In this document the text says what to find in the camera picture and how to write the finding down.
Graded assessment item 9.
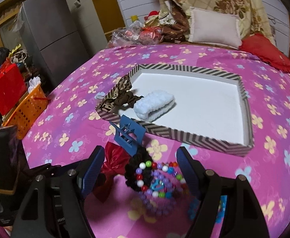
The plastic flower bead necklace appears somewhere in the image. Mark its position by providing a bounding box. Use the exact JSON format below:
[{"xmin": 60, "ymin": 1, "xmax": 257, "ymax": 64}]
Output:
[{"xmin": 187, "ymin": 193, "xmax": 227, "ymax": 224}]

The grey cabinet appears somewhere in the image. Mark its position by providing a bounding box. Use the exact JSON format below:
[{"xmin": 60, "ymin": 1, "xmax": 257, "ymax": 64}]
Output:
[{"xmin": 66, "ymin": 0, "xmax": 108, "ymax": 57}]

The white pillow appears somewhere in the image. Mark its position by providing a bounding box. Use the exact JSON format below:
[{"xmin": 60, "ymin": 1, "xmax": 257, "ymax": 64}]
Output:
[{"xmin": 188, "ymin": 6, "xmax": 242, "ymax": 50}]

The clear plastic bag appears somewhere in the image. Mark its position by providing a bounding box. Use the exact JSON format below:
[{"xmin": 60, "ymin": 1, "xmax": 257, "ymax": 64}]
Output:
[{"xmin": 108, "ymin": 21, "xmax": 165, "ymax": 47}]

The red gift bag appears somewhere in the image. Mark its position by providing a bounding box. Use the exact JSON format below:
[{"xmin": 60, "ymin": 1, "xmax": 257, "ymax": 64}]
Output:
[{"xmin": 0, "ymin": 63, "xmax": 28, "ymax": 116}]

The striped cardboard box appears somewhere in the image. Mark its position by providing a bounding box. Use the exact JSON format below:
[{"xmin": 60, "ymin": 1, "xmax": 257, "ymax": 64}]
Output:
[{"xmin": 95, "ymin": 64, "xmax": 255, "ymax": 157}]

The brown patterned quilt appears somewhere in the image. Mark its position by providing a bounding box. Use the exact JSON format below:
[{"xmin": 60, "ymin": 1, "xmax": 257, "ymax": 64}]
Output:
[{"xmin": 151, "ymin": 0, "xmax": 192, "ymax": 44}]

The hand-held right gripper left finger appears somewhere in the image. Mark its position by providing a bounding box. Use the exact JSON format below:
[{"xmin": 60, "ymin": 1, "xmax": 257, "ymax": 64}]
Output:
[{"xmin": 10, "ymin": 146, "xmax": 106, "ymax": 238}]

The black scrunchie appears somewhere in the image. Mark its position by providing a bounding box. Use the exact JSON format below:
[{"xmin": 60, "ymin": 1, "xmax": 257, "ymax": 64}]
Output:
[{"xmin": 125, "ymin": 147, "xmax": 155, "ymax": 192}]

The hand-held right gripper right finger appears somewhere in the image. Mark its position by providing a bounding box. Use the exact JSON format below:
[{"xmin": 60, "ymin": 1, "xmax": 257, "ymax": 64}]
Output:
[{"xmin": 176, "ymin": 147, "xmax": 269, "ymax": 238}]

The blue hair claw clip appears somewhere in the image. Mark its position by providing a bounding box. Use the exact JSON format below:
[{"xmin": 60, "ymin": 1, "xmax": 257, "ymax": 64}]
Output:
[{"xmin": 109, "ymin": 115, "xmax": 145, "ymax": 158}]

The brown scrunchie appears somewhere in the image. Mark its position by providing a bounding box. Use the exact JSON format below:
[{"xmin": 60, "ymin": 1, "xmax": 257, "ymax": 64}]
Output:
[{"xmin": 113, "ymin": 90, "xmax": 144, "ymax": 112}]

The grey refrigerator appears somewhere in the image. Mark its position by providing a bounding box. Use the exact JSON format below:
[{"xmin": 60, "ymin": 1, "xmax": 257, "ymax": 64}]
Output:
[{"xmin": 20, "ymin": 0, "xmax": 90, "ymax": 87}]

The pink floral bedsheet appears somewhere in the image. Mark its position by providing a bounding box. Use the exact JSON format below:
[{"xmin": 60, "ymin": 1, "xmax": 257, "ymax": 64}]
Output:
[{"xmin": 21, "ymin": 42, "xmax": 290, "ymax": 238}]

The orange plastic basket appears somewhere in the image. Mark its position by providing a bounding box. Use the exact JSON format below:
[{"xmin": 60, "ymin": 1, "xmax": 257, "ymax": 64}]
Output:
[{"xmin": 2, "ymin": 83, "xmax": 49, "ymax": 139}]

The leopard print hair bow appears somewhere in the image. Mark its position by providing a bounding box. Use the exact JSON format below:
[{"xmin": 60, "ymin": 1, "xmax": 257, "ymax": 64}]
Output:
[{"xmin": 97, "ymin": 76, "xmax": 135, "ymax": 114}]

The purple bead bracelet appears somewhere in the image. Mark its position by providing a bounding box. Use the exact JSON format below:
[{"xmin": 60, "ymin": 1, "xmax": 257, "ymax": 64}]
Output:
[{"xmin": 137, "ymin": 171, "xmax": 185, "ymax": 217}]

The multicoloured bead bracelet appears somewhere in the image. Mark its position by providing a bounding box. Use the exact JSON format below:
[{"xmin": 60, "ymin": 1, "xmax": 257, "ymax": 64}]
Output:
[{"xmin": 135, "ymin": 161, "xmax": 187, "ymax": 199}]

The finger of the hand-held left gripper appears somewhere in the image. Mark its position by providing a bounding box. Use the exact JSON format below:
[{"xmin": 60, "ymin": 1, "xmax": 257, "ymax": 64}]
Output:
[{"xmin": 21, "ymin": 164, "xmax": 62, "ymax": 179}]

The red satin hair bow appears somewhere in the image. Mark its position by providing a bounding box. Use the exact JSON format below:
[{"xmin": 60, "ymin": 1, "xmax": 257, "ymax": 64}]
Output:
[{"xmin": 95, "ymin": 141, "xmax": 132, "ymax": 201}]

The red ruffled pillow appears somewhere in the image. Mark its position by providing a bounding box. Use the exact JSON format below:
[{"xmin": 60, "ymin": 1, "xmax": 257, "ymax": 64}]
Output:
[{"xmin": 239, "ymin": 33, "xmax": 290, "ymax": 73}]

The light blue fuzzy scrunchie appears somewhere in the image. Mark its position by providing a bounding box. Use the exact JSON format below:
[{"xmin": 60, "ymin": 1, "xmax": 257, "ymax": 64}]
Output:
[{"xmin": 133, "ymin": 92, "xmax": 176, "ymax": 122}]

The red plush toy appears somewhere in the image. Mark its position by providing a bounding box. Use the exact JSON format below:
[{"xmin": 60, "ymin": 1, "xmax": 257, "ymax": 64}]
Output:
[{"xmin": 145, "ymin": 10, "xmax": 160, "ymax": 21}]

